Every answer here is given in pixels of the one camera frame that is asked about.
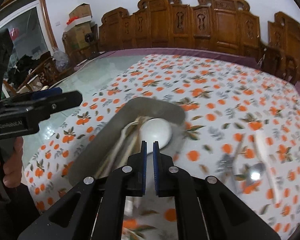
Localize bamboo chopstick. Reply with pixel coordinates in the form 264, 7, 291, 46
99, 117, 147, 178

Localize white ladle spoon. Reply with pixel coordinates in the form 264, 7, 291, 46
124, 117, 173, 210

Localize silver metal fork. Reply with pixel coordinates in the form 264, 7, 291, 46
94, 118, 139, 179

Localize person's left hand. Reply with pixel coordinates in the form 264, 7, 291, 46
3, 137, 24, 188

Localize wooden chair at left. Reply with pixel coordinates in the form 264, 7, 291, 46
2, 55, 58, 97

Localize grey metal rectangular tray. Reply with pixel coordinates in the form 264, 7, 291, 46
68, 97, 186, 186

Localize brown chopstick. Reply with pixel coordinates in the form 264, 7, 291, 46
225, 139, 243, 192

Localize stacked cardboard boxes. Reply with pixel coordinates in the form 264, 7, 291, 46
62, 3, 98, 57

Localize silver metal spoon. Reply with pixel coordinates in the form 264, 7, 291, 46
246, 162, 266, 186

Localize orange print tablecloth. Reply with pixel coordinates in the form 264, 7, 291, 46
25, 54, 300, 239

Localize white long spoon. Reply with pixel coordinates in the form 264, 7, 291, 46
255, 129, 280, 204

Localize carved wooden sofa bench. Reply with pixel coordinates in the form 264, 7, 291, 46
99, 0, 261, 59

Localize carved wooden armchair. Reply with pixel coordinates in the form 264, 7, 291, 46
261, 11, 300, 84

